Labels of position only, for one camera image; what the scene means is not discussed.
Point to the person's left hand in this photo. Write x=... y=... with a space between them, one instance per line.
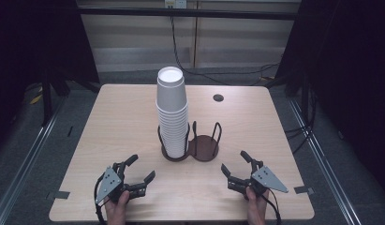
x=116 y=209

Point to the white wall socket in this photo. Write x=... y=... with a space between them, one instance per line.
x=176 y=3

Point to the yellow floor marker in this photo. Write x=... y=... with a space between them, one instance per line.
x=36 y=99

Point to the stack of white paper cups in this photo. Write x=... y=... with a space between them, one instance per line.
x=171 y=109

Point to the dark brown double cup holder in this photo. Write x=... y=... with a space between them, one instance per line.
x=204 y=146

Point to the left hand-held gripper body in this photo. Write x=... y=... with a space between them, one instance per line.
x=109 y=185

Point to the black metal stand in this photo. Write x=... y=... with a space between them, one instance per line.
x=304 y=100
x=46 y=100

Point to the black curtain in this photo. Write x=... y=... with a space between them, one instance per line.
x=349 y=78
x=34 y=47

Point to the black horizontal bar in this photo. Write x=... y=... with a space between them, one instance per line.
x=187 y=13

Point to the grey tape strip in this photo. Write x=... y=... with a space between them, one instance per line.
x=304 y=189
x=58 y=195

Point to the black round table grommet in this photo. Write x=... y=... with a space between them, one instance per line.
x=218 y=97

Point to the metal floor rail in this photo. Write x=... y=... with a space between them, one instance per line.
x=324 y=162
x=31 y=156

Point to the person's right hand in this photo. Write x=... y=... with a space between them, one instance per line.
x=257 y=209

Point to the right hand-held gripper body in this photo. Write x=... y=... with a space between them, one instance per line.
x=268 y=181

